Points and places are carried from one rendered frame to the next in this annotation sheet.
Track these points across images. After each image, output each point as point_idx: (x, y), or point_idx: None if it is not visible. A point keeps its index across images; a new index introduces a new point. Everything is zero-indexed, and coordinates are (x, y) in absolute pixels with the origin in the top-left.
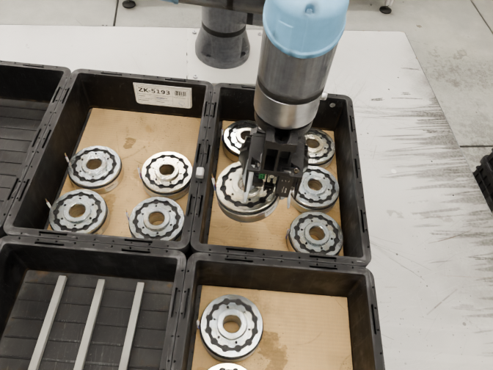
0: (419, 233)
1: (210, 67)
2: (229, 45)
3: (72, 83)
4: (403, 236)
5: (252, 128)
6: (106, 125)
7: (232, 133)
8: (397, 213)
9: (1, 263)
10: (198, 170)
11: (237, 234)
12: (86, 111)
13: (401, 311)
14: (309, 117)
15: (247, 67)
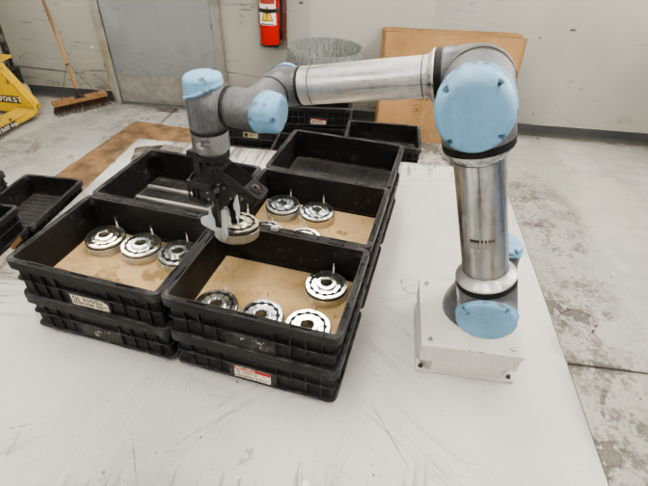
0: (212, 473)
1: (444, 295)
2: (453, 292)
3: (373, 187)
4: (217, 454)
5: None
6: (361, 224)
7: (332, 276)
8: (245, 460)
9: (249, 171)
10: (275, 226)
11: (243, 274)
12: (374, 214)
13: (148, 416)
14: (192, 145)
15: (447, 325)
